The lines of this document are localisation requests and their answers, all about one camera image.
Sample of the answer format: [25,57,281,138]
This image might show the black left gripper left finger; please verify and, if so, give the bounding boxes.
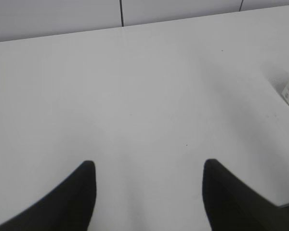
[0,160,97,231]

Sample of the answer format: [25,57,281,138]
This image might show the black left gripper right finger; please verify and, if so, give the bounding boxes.
[202,159,289,231]

